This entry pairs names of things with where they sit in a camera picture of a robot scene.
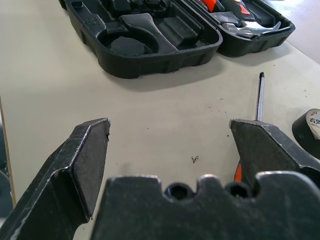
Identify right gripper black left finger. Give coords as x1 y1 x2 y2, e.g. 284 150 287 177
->
0 117 112 240

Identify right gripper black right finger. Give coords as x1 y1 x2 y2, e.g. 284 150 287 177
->
229 118 320 193

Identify black plastic tool case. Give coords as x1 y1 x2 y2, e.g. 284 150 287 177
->
58 0 296 80

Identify large black orange handle screwdriver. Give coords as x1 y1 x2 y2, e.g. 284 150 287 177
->
233 71 266 183

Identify orange handle pliers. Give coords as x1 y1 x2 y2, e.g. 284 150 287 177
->
198 0 218 13

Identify black tape roll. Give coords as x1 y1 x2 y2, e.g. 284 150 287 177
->
291 108 320 161

